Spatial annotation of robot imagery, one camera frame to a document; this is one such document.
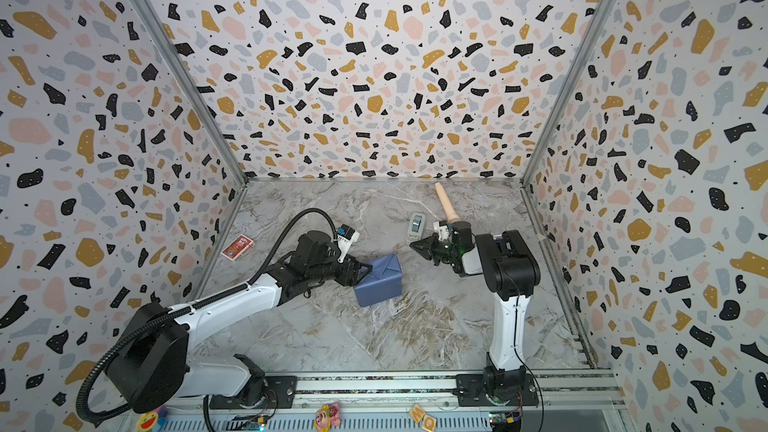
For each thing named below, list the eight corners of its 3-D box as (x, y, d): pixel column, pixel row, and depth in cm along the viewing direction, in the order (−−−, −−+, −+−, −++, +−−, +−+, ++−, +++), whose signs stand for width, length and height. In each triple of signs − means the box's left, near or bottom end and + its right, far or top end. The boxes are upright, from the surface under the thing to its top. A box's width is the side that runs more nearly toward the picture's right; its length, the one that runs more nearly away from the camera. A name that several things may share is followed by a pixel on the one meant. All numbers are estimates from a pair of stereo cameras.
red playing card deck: (224, 255, 101) (220, 251, 99) (244, 237, 106) (241, 233, 104) (234, 262, 100) (231, 258, 98) (255, 243, 105) (252, 239, 103)
